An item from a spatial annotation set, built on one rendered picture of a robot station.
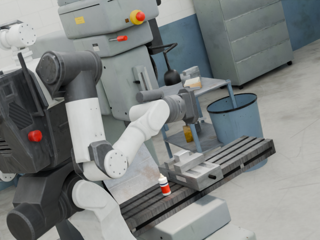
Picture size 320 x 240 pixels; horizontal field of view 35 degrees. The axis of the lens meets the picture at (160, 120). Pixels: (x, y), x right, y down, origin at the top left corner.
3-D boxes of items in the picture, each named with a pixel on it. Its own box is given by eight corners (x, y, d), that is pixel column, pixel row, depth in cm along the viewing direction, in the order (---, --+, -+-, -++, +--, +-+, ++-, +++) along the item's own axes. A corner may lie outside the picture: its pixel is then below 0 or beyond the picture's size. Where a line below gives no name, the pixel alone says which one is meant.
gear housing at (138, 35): (155, 40, 231) (149, 18, 228) (110, 57, 219) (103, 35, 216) (119, 44, 259) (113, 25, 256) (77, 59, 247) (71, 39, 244)
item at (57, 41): (133, 57, 251) (120, 17, 246) (94, 72, 240) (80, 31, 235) (67, 61, 318) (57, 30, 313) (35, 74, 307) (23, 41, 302)
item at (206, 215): (233, 220, 247) (226, 198, 244) (177, 257, 230) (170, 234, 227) (174, 200, 289) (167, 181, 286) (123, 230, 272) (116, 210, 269)
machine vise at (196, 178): (224, 177, 248) (218, 157, 245) (200, 191, 241) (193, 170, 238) (183, 166, 278) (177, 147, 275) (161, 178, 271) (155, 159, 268)
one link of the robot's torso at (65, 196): (74, 222, 156) (60, 187, 152) (44, 220, 164) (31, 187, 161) (100, 201, 165) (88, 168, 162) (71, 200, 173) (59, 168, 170)
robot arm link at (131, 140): (152, 142, 151) (121, 191, 139) (128, 146, 158) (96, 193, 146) (132, 115, 146) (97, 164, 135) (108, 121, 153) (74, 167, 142)
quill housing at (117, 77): (168, 107, 241) (148, 41, 233) (132, 124, 231) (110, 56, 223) (146, 105, 257) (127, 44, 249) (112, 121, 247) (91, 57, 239)
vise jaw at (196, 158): (205, 161, 256) (203, 153, 255) (181, 174, 249) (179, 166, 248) (198, 159, 261) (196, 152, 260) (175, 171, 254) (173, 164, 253)
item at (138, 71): (156, 108, 233) (143, 64, 228) (149, 111, 231) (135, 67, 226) (152, 107, 236) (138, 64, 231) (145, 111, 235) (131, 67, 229)
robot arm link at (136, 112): (180, 120, 161) (156, 126, 153) (156, 125, 169) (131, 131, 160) (173, 85, 161) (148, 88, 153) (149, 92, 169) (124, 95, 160)
